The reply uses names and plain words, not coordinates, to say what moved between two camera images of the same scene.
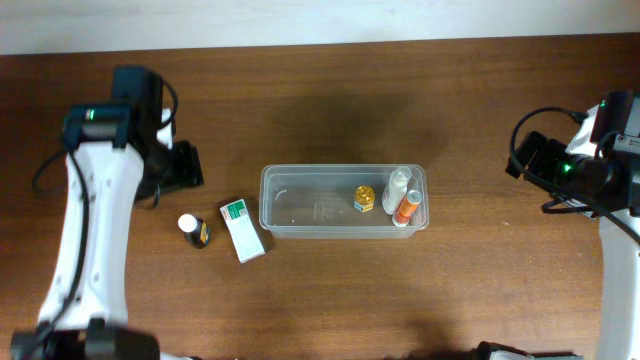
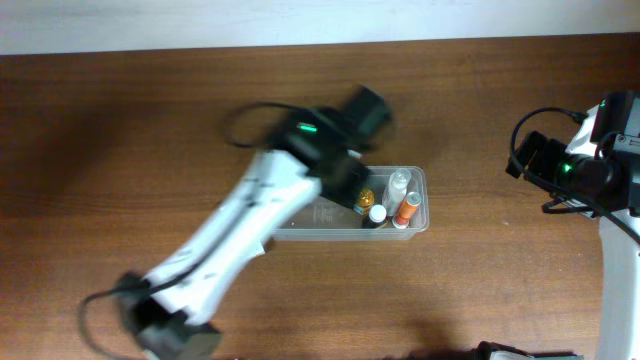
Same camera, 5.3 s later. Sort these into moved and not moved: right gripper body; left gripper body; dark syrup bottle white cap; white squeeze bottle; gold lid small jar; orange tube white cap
Moved: dark syrup bottle white cap; left gripper body
Not moved: white squeeze bottle; right gripper body; gold lid small jar; orange tube white cap
